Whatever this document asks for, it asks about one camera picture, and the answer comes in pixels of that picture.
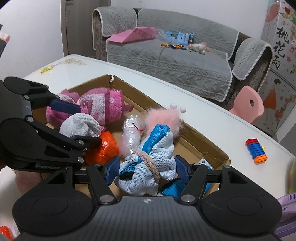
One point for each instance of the purple bag with strap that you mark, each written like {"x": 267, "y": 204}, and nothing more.
{"x": 286, "y": 228}

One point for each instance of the small colourful brick stack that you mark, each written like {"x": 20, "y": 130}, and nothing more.
{"x": 256, "y": 150}

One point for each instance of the magenta pink towel bundle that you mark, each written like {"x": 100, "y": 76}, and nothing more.
{"x": 104, "y": 104}

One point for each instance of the grey sock bundle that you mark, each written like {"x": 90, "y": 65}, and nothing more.
{"x": 80, "y": 124}

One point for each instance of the grey door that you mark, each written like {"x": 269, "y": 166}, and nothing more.
{"x": 76, "y": 26}

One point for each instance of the orange plastic bag bundle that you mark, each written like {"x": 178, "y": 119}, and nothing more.
{"x": 105, "y": 152}

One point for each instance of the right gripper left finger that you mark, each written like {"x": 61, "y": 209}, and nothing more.
{"x": 73, "y": 186}

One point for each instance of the blue knit sock bundle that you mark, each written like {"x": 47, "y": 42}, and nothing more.
{"x": 175, "y": 187}

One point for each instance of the pink child chair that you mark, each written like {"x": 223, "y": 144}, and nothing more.
{"x": 248, "y": 105}

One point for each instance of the pink cushion on sofa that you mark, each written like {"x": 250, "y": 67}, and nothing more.
{"x": 134, "y": 35}

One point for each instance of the light blue cloth bundle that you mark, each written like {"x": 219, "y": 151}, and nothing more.
{"x": 152, "y": 161}

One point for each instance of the grey sofa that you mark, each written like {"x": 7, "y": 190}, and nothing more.
{"x": 234, "y": 59}

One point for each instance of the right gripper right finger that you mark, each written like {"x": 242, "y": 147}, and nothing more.
{"x": 196, "y": 177}

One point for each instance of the pink fluffy keychain toy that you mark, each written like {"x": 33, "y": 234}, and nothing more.
{"x": 165, "y": 116}

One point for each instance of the person left hand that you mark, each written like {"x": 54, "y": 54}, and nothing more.
{"x": 25, "y": 181}

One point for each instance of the decorated refrigerator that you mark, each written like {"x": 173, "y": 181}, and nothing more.
{"x": 278, "y": 90}

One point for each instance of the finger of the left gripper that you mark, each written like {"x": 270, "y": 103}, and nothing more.
{"x": 42, "y": 97}
{"x": 28, "y": 145}

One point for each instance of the clear bubble wrap bundle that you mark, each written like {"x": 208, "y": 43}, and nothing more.
{"x": 133, "y": 128}

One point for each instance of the plush toy on sofa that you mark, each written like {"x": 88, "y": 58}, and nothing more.
{"x": 200, "y": 48}

